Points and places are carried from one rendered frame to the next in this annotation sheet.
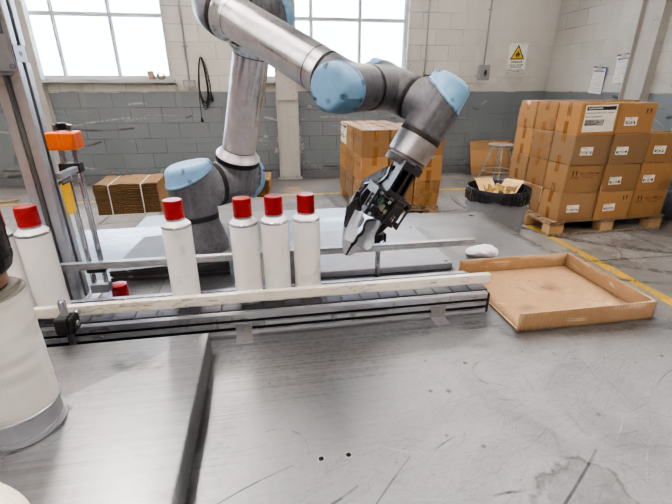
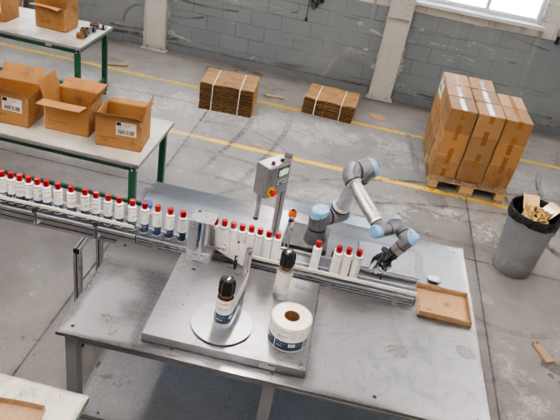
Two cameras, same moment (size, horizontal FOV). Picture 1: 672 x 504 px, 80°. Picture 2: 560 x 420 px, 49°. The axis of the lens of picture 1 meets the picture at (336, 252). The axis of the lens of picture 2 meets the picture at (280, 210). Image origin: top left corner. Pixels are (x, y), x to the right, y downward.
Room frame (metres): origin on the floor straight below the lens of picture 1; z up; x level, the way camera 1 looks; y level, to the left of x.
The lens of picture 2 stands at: (-2.16, -0.10, 3.06)
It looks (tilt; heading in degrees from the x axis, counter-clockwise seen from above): 32 degrees down; 13
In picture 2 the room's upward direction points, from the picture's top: 11 degrees clockwise
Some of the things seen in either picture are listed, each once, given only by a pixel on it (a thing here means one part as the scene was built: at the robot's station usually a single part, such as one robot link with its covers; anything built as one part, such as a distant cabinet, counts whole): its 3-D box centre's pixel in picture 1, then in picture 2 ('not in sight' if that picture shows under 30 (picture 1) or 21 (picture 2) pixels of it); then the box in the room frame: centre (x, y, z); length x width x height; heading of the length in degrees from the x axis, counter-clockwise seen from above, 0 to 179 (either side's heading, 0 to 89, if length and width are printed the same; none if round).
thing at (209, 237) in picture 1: (198, 231); (316, 232); (1.01, 0.36, 0.91); 0.15 x 0.15 x 0.10
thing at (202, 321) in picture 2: not in sight; (222, 322); (0.02, 0.58, 0.89); 0.31 x 0.31 x 0.01
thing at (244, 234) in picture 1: (246, 250); (336, 261); (0.70, 0.17, 0.98); 0.05 x 0.05 x 0.20
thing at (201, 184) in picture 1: (193, 187); (319, 217); (1.02, 0.37, 1.03); 0.13 x 0.12 x 0.14; 141
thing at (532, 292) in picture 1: (546, 286); (442, 303); (0.81, -0.48, 0.85); 0.30 x 0.26 x 0.04; 100
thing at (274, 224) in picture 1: (276, 248); (346, 262); (0.71, 0.11, 0.98); 0.05 x 0.05 x 0.20
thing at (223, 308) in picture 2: not in sight; (225, 300); (0.02, 0.58, 1.04); 0.09 x 0.09 x 0.29
